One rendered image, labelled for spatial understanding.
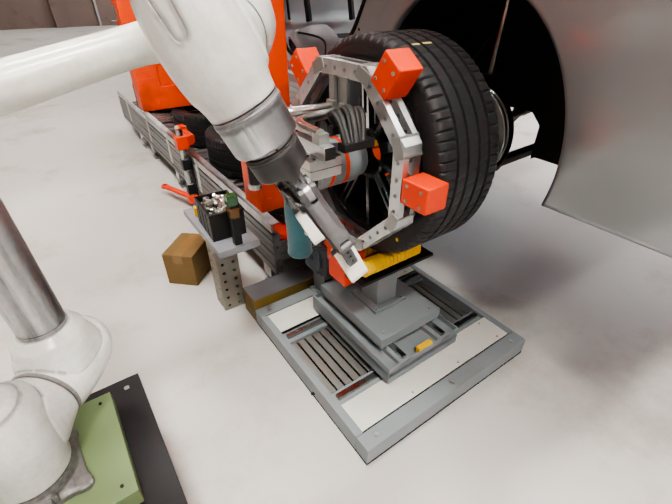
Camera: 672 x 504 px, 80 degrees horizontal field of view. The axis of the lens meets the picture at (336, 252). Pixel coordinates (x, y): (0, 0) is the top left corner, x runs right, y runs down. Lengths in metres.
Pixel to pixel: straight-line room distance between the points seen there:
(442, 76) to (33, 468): 1.23
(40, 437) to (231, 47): 0.84
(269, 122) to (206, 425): 1.27
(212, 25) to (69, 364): 0.84
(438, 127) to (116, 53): 0.69
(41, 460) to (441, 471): 1.07
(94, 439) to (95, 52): 0.90
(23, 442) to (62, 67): 0.69
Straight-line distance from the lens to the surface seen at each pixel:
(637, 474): 1.73
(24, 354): 1.11
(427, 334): 1.64
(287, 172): 0.51
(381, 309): 1.58
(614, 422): 1.82
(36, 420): 1.03
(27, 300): 1.04
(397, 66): 0.99
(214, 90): 0.47
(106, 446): 1.21
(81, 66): 0.66
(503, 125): 1.47
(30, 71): 0.65
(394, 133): 1.02
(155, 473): 1.19
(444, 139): 1.04
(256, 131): 0.49
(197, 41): 0.46
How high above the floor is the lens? 1.28
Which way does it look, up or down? 33 degrees down
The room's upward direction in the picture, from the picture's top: straight up
